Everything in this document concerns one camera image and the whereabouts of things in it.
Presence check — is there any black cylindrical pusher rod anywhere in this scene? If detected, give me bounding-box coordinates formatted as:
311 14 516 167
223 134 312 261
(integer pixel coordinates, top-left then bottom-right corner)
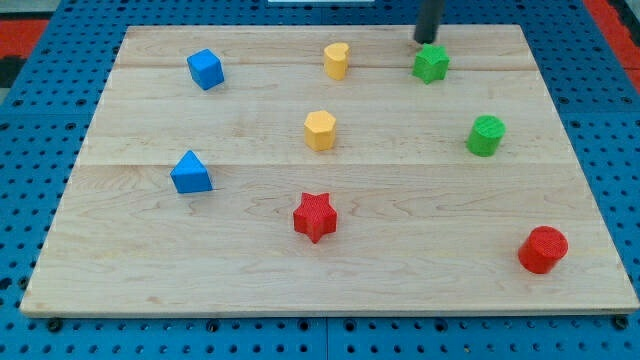
413 0 445 44

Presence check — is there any green star block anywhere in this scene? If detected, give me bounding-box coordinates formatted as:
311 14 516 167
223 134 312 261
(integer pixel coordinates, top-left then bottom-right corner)
412 44 450 84

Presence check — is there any yellow heart block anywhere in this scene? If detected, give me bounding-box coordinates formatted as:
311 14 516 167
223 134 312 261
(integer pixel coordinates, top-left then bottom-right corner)
323 42 350 80

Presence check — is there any red star block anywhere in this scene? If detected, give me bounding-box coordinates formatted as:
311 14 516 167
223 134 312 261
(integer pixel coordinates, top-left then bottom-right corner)
293 192 338 244

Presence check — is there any green cylinder block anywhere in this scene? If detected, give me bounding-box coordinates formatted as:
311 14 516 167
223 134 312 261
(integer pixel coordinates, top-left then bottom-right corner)
466 115 506 157

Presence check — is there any yellow hexagon block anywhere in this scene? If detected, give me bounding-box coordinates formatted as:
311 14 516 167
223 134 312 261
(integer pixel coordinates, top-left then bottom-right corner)
304 110 336 151

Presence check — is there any blue cube block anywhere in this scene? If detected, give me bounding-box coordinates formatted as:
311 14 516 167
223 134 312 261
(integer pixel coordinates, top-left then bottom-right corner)
187 49 225 90

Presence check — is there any light wooden board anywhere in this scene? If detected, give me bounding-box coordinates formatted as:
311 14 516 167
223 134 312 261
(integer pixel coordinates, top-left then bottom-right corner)
20 25 639 318

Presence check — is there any red cylinder block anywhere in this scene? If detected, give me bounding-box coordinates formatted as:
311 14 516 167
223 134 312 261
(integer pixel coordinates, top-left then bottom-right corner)
517 226 569 274

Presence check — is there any blue triangle block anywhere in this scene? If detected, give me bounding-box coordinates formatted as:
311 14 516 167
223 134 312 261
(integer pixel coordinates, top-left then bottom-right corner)
170 150 213 194

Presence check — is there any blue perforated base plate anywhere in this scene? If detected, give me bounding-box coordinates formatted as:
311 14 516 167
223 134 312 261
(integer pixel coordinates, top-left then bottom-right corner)
1 0 639 359

